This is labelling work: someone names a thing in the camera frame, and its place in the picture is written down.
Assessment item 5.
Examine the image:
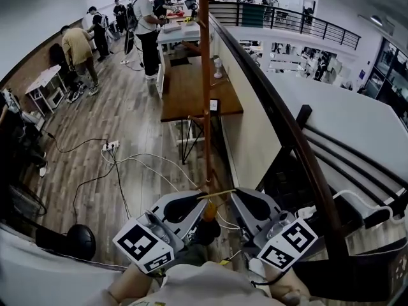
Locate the small white desk fan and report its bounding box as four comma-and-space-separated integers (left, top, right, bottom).
212, 57, 224, 79

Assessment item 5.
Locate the black floor cable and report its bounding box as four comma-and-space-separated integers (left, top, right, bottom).
43, 129, 133, 226

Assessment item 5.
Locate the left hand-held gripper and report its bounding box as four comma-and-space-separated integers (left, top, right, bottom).
112, 189, 210, 274

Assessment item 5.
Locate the person's beige shirt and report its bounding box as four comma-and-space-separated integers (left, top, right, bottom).
89, 259, 288, 306

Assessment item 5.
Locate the person's left forearm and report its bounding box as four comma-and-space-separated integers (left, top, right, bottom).
107, 261, 167, 305

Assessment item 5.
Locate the black metal balcony railing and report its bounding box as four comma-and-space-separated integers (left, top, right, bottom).
208, 1, 362, 51

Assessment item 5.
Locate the white floor cable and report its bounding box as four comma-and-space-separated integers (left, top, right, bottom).
101, 148, 243, 231

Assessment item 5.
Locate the white work table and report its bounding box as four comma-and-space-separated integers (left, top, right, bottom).
156, 19, 202, 100

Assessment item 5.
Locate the person's right forearm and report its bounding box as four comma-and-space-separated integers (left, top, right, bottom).
263, 266, 310, 303

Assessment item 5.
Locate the thick white cable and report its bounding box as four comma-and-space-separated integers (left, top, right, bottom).
314, 189, 408, 226

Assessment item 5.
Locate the brown wooden handrail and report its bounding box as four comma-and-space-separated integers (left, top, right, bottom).
208, 11, 350, 256

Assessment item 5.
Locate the small white side table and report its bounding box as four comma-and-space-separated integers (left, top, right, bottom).
24, 64, 68, 118

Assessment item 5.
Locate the brown wooden table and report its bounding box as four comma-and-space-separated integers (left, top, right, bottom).
160, 54, 245, 166

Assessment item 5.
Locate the black floor fan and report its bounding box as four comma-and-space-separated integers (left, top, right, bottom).
5, 183, 48, 226

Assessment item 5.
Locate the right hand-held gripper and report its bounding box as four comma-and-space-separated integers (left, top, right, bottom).
229, 187, 319, 271

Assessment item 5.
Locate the brown wooden coat rack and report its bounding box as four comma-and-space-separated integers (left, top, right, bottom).
181, 0, 233, 187

